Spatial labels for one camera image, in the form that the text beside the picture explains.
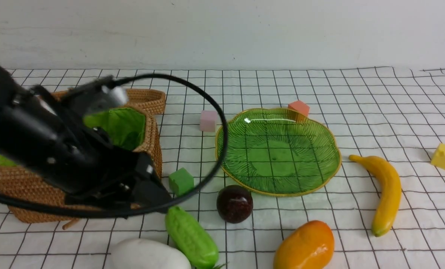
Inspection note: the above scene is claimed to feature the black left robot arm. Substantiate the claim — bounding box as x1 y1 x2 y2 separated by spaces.
0 66 172 213

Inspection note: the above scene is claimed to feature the woven rattan basket green lining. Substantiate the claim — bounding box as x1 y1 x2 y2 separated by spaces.
0 106 162 210

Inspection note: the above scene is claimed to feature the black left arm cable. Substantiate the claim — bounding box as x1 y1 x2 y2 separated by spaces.
0 73 229 219

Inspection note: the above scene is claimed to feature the green foam cube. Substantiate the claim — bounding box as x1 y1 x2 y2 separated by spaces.
168 167 194 197

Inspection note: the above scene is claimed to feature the yellow toy banana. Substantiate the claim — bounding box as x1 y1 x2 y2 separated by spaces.
348 155 402 237

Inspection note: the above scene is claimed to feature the green glass leaf plate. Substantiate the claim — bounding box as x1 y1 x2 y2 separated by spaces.
221 108 342 197

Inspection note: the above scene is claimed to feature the green toy cucumber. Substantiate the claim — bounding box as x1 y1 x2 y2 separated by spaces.
165 206 226 269

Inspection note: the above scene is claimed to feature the woven rattan basket lid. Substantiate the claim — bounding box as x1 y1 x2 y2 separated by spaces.
52 88 166 115

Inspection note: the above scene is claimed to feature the orange toy mango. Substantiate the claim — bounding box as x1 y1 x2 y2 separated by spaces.
273 220 334 269

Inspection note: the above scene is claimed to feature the yellow foam cube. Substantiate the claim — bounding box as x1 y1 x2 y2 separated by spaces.
430 143 445 170

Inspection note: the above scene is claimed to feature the white toy radish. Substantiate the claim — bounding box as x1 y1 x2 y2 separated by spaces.
111 238 192 269

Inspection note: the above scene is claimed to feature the dark red toy passionfruit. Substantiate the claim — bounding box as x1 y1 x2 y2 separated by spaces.
216 185 253 224

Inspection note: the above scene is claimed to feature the pink foam cube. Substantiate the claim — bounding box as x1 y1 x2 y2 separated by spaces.
200 110 219 133

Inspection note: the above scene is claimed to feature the white grid tablecloth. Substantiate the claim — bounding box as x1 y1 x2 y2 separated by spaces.
0 67 445 269

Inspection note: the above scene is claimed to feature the orange foam cube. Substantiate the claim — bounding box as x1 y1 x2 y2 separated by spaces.
287 100 311 117

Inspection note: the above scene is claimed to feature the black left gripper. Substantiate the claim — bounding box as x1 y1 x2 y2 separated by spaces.
64 150 172 214

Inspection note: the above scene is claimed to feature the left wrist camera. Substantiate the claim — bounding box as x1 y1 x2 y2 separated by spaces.
60 75 129 117

